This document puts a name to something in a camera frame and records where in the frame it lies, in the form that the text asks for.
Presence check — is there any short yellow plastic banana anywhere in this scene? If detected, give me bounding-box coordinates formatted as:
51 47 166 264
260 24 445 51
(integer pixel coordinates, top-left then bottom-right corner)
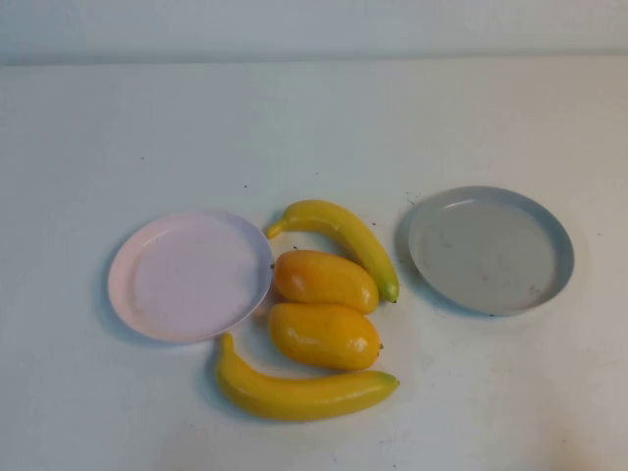
266 198 401 304

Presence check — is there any yellow mango with orange end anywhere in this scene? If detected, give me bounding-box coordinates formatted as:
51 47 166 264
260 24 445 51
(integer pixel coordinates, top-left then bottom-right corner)
272 248 381 316

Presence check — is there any yellow plastic mango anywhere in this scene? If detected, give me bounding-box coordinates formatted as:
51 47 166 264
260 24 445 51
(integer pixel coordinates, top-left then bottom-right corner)
267 301 384 371

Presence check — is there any long yellow plastic banana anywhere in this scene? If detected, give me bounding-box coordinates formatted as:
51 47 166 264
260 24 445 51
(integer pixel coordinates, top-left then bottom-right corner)
215 332 401 423

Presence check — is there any pink round plate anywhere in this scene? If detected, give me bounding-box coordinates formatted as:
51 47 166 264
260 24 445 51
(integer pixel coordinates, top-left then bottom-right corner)
107 209 275 344

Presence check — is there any grey-blue round plate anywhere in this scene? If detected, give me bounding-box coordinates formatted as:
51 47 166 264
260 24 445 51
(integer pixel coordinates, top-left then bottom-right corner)
407 184 575 317

